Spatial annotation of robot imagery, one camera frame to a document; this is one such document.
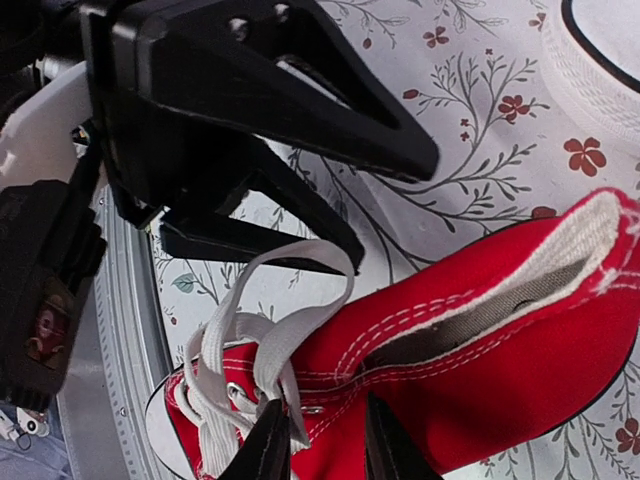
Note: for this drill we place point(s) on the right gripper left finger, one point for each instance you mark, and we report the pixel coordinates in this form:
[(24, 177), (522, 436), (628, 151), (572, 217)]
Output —
[(266, 452)]

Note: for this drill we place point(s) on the floral patterned table mat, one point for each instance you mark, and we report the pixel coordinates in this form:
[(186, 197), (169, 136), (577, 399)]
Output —
[(470, 74)]

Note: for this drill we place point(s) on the red sneaker with laces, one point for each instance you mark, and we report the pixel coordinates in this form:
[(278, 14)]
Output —
[(591, 67)]

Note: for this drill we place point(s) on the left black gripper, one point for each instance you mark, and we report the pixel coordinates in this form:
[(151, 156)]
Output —
[(179, 87)]

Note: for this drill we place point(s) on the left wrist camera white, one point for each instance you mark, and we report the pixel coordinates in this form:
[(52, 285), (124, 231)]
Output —
[(51, 246)]

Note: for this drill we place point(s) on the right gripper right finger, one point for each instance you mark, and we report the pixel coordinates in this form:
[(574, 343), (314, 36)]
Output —
[(390, 451)]

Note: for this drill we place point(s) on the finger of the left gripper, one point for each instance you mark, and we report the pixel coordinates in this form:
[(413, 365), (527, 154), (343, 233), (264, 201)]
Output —
[(247, 203)]

